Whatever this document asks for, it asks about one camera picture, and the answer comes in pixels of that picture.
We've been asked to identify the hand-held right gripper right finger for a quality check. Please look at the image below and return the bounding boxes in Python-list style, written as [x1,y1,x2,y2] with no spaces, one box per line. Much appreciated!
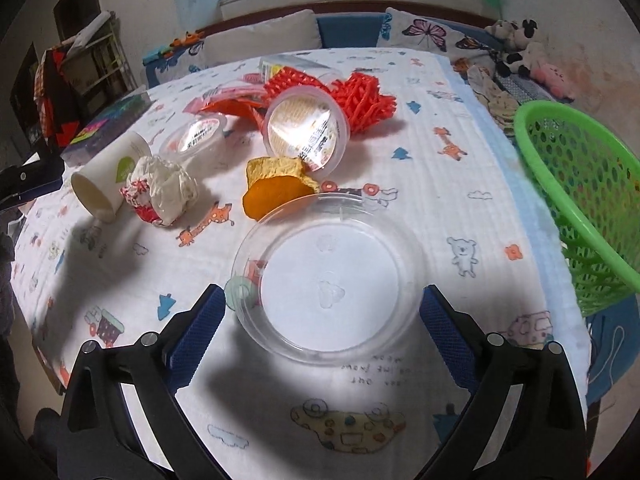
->
[421,284,588,480]

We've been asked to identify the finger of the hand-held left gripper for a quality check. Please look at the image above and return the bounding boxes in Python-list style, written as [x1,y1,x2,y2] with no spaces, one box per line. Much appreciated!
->
[0,157,64,212]

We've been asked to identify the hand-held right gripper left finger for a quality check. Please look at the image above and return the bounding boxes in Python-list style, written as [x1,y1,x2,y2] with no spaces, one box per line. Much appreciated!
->
[59,284,236,480]

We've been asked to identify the clear round plastic lid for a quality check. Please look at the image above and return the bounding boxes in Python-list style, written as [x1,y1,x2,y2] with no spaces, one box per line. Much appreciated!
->
[231,191,432,365]

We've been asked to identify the green plastic basket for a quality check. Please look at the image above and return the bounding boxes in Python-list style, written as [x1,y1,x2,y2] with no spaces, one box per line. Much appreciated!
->
[514,100,640,318]

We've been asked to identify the orange snack packet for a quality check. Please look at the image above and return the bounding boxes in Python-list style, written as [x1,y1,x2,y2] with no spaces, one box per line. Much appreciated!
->
[200,95,268,128]

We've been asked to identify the red foam fruit net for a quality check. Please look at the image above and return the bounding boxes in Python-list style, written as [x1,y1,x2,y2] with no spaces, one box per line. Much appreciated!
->
[330,72,398,135]
[262,66,333,106]

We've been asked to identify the red hanging clothes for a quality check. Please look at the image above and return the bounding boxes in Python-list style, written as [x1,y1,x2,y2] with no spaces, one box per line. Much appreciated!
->
[34,45,81,148]

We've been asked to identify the colourful dark box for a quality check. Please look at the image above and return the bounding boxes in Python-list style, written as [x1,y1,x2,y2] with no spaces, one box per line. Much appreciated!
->
[60,92,150,166]

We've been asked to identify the crumpled paper wrapper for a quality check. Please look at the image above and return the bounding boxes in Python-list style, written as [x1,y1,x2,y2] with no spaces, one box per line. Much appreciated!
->
[120,155,199,227]

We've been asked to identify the metal shelf rack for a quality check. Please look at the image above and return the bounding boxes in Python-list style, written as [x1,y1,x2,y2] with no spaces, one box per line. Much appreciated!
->
[65,10,141,96]

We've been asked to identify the printed blanket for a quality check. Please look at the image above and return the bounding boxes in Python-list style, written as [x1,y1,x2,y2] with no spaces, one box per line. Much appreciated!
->
[12,47,588,467]

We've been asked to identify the small clear plastic cup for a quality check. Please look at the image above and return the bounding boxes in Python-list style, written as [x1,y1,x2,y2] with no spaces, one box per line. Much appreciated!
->
[159,114,231,161]

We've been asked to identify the clear round plastic container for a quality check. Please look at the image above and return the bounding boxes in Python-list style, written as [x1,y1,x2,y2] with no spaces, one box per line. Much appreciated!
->
[262,86,349,177]

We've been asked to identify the beige patterned garment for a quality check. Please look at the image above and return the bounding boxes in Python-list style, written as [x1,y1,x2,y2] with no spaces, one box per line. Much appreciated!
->
[452,57,521,131]

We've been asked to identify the grey patterned cloth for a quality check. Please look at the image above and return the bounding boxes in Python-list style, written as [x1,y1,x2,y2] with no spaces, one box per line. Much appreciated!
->
[495,72,547,107]

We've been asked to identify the beige pillow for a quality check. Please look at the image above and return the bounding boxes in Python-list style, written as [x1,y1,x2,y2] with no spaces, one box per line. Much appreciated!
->
[202,9,323,67]

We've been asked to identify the white plastic packet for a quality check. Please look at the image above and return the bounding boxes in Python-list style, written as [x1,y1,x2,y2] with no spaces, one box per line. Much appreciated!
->
[259,55,326,81]

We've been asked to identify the pink plush toy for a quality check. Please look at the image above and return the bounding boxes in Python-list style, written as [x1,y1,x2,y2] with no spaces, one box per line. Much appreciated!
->
[530,42,576,101]

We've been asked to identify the black and white plush cow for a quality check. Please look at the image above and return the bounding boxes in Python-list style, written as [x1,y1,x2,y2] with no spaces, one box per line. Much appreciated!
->
[485,19,538,78]

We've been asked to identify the butterfly print pillow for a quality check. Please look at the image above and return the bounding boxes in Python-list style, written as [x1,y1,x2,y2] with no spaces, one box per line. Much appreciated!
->
[377,7,496,58]

